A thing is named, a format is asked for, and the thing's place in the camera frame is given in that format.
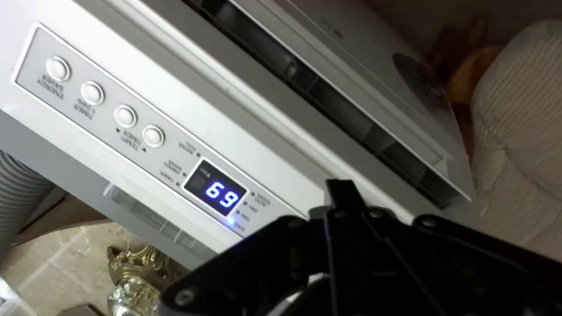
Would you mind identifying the beige glider armchair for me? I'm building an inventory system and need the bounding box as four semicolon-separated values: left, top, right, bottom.
425;17;562;264

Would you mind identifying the grey corrugated exhaust hose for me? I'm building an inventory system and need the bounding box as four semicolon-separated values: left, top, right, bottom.
0;148;58;261

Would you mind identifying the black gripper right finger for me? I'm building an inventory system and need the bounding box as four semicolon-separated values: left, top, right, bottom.
339;178;562;316

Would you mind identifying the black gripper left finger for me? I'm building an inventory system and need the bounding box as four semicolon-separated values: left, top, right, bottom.
156;178;353;316

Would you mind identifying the white portable air cooler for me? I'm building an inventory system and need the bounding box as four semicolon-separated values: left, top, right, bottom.
0;0;478;273

